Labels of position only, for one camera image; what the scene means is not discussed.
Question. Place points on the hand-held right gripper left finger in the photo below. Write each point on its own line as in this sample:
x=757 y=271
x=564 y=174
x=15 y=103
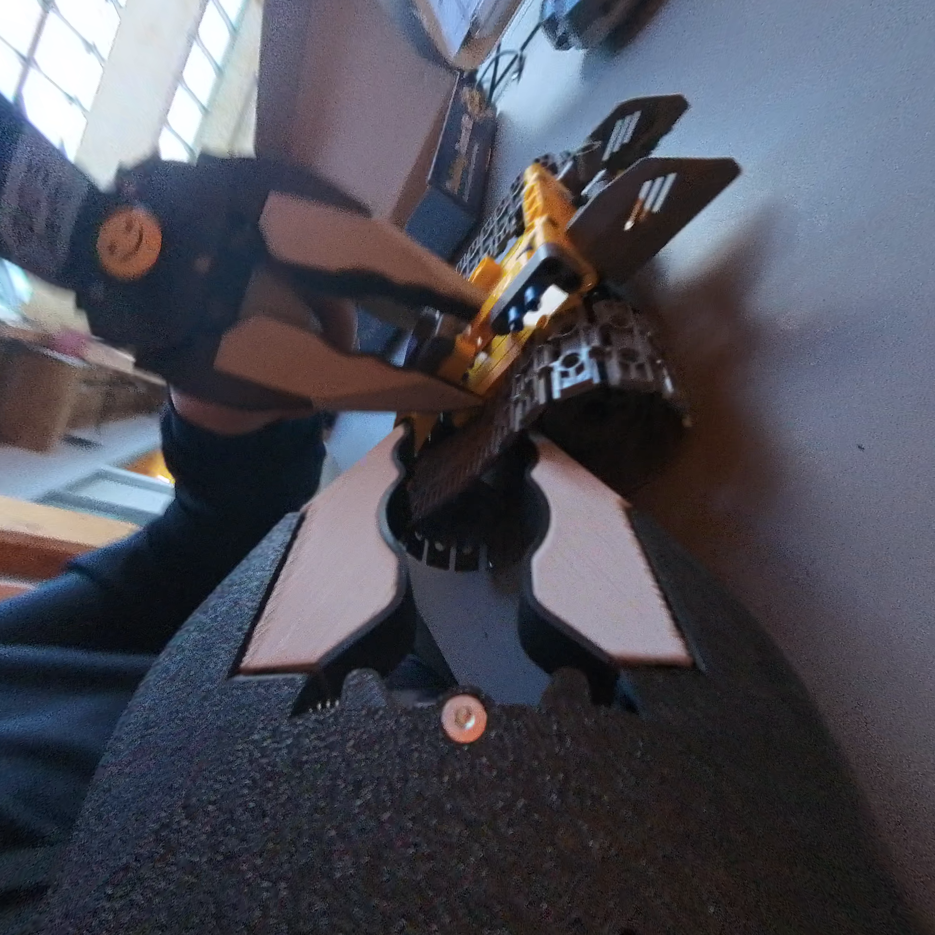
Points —
x=329 y=585

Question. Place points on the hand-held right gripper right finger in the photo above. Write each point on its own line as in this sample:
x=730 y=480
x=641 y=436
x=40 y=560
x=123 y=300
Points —
x=599 y=585

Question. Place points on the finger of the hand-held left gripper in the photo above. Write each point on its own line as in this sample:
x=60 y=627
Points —
x=343 y=245
x=314 y=377

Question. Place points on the yellow brick tracked vehicle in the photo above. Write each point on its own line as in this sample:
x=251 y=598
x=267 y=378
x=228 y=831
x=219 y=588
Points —
x=585 y=366

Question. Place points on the grey brick block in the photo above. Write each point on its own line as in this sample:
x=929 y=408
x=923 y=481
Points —
x=599 y=22

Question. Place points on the person's left forearm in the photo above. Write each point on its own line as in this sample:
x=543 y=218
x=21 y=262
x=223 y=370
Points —
x=220 y=483

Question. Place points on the grey desk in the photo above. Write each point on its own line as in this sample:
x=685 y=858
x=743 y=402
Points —
x=804 y=366

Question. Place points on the brown cardboard box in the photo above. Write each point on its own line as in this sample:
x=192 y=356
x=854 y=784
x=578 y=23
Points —
x=343 y=110

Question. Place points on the dark blue cardboard box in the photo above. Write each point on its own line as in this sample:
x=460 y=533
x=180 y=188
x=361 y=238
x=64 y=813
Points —
x=460 y=169

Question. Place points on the wooden document board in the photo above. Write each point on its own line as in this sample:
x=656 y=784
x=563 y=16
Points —
x=468 y=30

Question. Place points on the person's dark clothing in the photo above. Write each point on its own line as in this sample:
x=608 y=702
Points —
x=58 y=731

